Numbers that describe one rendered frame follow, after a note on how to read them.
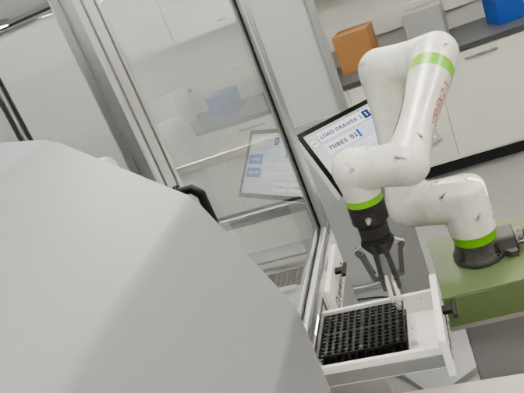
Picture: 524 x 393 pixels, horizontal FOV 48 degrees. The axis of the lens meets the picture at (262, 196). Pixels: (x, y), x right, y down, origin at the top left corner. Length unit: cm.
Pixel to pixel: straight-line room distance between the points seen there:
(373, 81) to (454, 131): 280
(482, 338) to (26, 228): 157
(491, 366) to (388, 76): 91
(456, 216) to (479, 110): 281
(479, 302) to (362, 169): 55
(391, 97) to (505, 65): 276
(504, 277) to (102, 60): 121
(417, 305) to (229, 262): 120
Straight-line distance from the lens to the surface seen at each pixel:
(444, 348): 146
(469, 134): 452
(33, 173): 53
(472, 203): 169
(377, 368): 151
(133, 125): 94
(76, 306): 41
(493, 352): 192
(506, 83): 447
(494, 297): 172
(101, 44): 94
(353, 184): 140
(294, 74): 302
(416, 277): 270
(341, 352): 155
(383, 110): 173
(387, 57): 171
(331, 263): 188
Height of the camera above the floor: 180
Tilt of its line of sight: 19 degrees down
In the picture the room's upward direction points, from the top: 22 degrees counter-clockwise
